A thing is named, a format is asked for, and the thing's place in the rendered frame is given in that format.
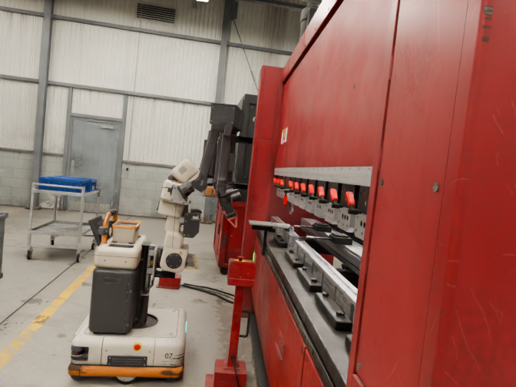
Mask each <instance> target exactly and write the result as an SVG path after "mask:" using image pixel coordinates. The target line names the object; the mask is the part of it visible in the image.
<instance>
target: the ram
mask: <svg viewBox="0 0 516 387"><path fill-rule="evenodd" d="M391 10H392V0H344V1H343V2H342V4H341V5H340V6H339V8H338V9H337V11H336V13H335V14H334V16H332V18H331V19H330V21H329V23H328V24H327V25H326V27H325V28H324V29H323V30H322V32H321V34H320V35H319V37H318V38H317V39H316V41H315V42H314V44H313V45H312V47H311V48H310V49H309V51H308V52H307V53H306V55H305V57H304V58H303V60H302V61H301V62H300V63H299V65H298V66H297V68H296V70H295V71H294V72H293V73H292V75H291V76H290V78H289V80H288V81H287V82H286V83H285V85H284V86H283V99H282V107H281V115H280V122H279V136H278V143H277V150H276V164H275V168H288V167H372V164H373V157H374V150H375V139H376V131H377V125H378V119H379V106H380V100H381V93H382V81H383V75H384V67H385V56H386V49H387V42H388V36H389V23H390V17H391ZM287 127H288V129H287V136H286V142H285V137H283V139H284V143H282V144H281V139H282V132H283V130H284V129H286V128H287ZM274 175H280V176H286V177H298V178H304V179H310V180H323V181H329V182H336V183H342V184H354V185H360V186H367V187H370V183H371V177H360V176H346V175H332V174H305V173H290V172H276V171H274Z"/></svg>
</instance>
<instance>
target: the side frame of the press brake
mask: <svg viewBox="0 0 516 387"><path fill-rule="evenodd" d="M282 79H283V68H279V67H273V66H266V65H263V66H262V68H261V70H260V79H259V87H258V95H257V103H256V116H255V124H254V132H253V146H252V154H251V161H250V175H249V183H248V191H247V198H246V212H245V220H244V228H243V242H242V249H241V256H243V257H244V258H243V260H253V253H254V248H255V240H256V232H257V230H252V229H251V227H252V225H250V223H249V220H256V221H264V222H271V216H274V217H279V218H280V219H281V220H282V221H283V222H284V223H285V224H290V225H291V226H292V227H293V228H294V232H295V233H296V234H298V235H299V236H300V237H306V236H305V235H306V233H305V232H303V231H302V230H301V229H300V227H294V226H293V225H298V226H301V225H300V224H301V219H302V218H308V219H315V220H318V221H319V222H321V223H326V224H328V225H329V222H327V221H325V219H324V218H319V217H317V216H315V215H314V213H310V212H308V211H306V210H305V209H302V208H300V207H299V206H296V205H294V208H293V212H292V215H291V214H289V211H288V208H289V201H287V203H286V205H283V198H281V197H278V196H277V195H276V192H277V187H274V186H273V185H274V183H273V178H276V179H277V178H278V179H279V175H274V170H275V164H276V150H277V143H278V136H279V128H280V115H281V107H282V99H283V86H284V85H285V84H283V83H282ZM320 256H321V257H322V258H323V259H325V260H326V261H327V262H328V263H329V264H330V265H331V266H333V259H334V256H333V255H327V254H320ZM242 310H248V311H250V313H252V314H255V313H254V309H253V299H252V293H251V287H247V286H245V287H244V292H243V306H242Z"/></svg>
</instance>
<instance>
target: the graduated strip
mask: <svg viewBox="0 0 516 387"><path fill-rule="evenodd" d="M274 171H276V172H290V173H305V174H332V175H346V176H360V177H371V176H372V167H288V168H275V170H274Z"/></svg>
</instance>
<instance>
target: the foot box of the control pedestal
mask: <svg viewBox="0 0 516 387"><path fill-rule="evenodd" d="M223 361H227V359H216V360H215V368H214V374H206V377H205V386H204V387H238V386H237V379H236V375H235V371H234V370H226V369H223ZM237 362H238V363H239V365H240V370H237V371H236V373H237V377H238V381H239V385H240V386H241V387H246V375H247V373H246V361H240V360H237Z"/></svg>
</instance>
